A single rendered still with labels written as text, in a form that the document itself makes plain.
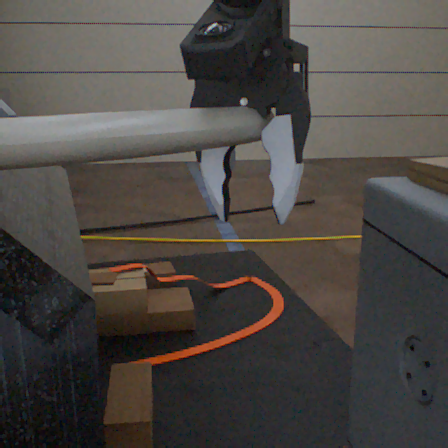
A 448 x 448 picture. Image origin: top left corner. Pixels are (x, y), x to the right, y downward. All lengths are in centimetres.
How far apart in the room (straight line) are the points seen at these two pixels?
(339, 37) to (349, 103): 75
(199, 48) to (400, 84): 657
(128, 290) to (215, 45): 178
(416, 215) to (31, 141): 45
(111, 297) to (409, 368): 153
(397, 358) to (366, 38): 613
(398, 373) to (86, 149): 52
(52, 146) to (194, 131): 10
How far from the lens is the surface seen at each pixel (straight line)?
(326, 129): 661
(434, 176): 74
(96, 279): 218
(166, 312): 213
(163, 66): 623
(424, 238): 64
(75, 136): 33
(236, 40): 36
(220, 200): 47
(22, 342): 98
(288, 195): 45
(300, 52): 49
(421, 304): 66
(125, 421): 149
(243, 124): 41
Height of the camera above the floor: 99
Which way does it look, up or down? 16 degrees down
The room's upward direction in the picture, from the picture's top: straight up
